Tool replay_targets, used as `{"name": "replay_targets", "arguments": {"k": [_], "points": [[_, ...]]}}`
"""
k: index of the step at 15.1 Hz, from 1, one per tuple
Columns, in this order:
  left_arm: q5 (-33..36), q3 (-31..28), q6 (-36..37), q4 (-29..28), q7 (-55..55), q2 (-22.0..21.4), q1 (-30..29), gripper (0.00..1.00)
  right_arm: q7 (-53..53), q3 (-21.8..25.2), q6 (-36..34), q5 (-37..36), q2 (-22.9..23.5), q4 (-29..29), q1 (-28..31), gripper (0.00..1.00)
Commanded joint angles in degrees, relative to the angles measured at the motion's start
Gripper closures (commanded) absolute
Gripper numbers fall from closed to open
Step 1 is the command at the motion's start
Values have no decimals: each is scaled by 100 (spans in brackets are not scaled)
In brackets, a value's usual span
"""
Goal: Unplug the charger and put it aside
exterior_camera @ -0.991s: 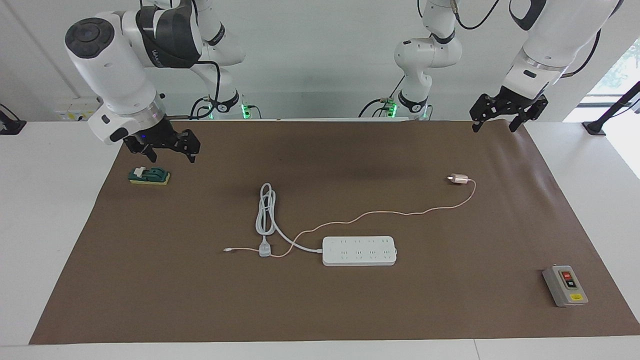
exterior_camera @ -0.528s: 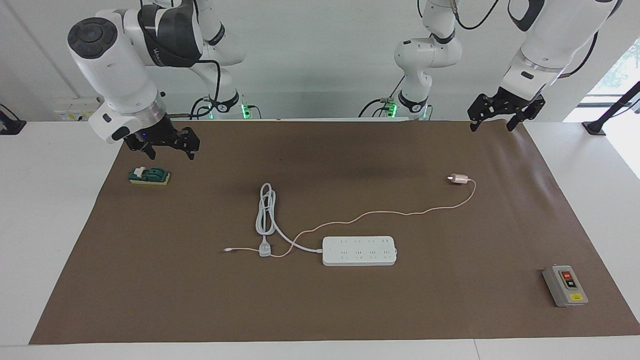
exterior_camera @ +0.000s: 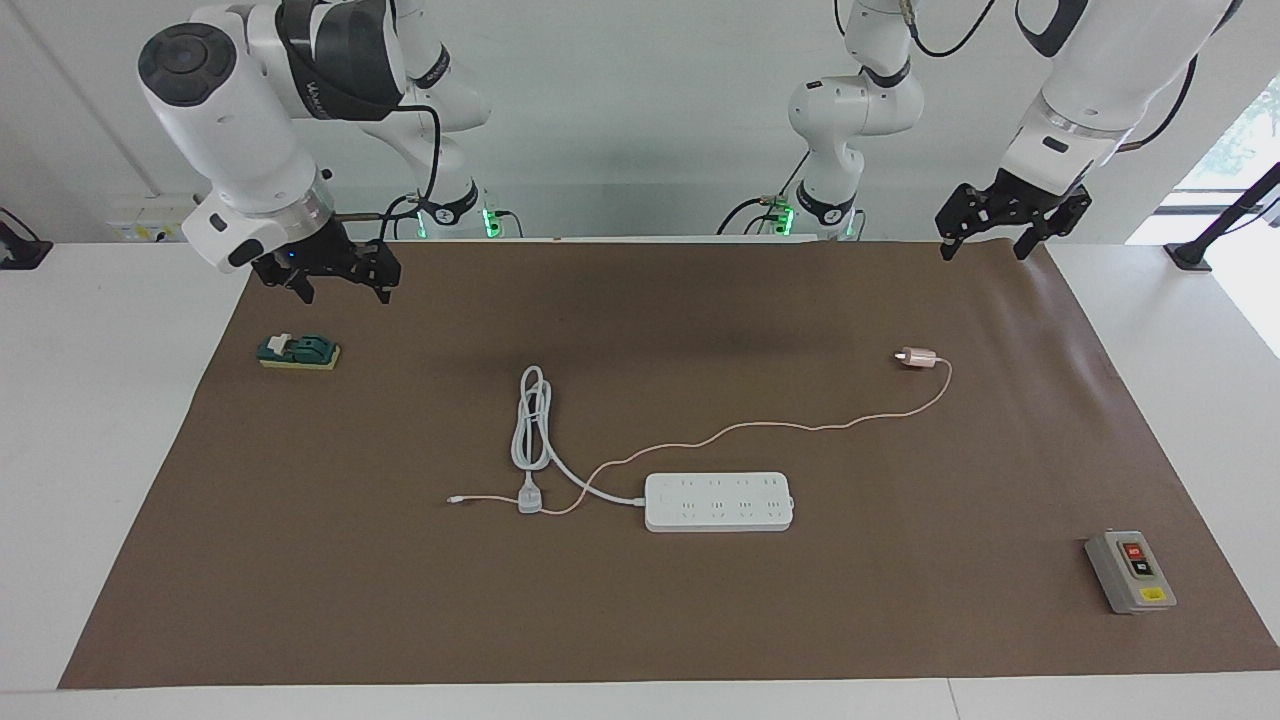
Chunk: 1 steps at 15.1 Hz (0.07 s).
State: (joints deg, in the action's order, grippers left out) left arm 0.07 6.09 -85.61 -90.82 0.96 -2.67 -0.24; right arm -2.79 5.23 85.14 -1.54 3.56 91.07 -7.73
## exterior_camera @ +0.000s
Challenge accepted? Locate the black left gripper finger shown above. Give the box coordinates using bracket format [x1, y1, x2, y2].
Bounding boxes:
[935, 188, 969, 263]
[1013, 222, 1066, 263]

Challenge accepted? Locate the pink charging cable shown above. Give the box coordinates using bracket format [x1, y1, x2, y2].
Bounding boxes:
[446, 358, 954, 517]

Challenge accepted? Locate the white power strip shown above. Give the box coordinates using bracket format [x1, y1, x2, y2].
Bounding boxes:
[644, 472, 796, 533]

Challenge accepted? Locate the black stand with pole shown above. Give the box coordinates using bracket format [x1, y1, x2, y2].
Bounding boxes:
[1165, 160, 1280, 273]

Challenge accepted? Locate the brown table mat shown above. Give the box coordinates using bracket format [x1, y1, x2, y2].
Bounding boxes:
[57, 238, 1280, 691]

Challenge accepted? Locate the grey push button box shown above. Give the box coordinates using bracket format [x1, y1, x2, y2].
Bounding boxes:
[1084, 530, 1178, 615]

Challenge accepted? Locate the black right base cable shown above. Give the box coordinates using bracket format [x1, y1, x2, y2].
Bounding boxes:
[378, 193, 423, 241]

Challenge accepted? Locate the black base cable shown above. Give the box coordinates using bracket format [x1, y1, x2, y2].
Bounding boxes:
[378, 193, 423, 241]
[715, 150, 813, 237]

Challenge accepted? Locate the green knife switch yellow base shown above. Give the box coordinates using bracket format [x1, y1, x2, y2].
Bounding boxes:
[256, 333, 342, 372]

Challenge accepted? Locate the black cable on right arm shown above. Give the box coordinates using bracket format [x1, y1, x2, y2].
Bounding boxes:
[335, 100, 442, 251]

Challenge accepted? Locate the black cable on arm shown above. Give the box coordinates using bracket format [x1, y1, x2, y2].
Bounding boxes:
[900, 0, 1199, 153]
[335, 100, 442, 251]

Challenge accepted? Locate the white wall socket box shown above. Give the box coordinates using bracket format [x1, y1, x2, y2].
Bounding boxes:
[105, 205, 201, 244]

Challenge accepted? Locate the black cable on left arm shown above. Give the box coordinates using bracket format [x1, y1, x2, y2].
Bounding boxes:
[900, 0, 1199, 153]

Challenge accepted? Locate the black left base cable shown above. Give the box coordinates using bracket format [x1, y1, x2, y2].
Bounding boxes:
[715, 150, 813, 237]

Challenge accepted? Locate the white power cord with plug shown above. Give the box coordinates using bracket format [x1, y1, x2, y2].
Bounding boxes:
[511, 365, 647, 515]

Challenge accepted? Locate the black clamp mount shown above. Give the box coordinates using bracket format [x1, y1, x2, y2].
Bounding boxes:
[0, 207, 53, 271]

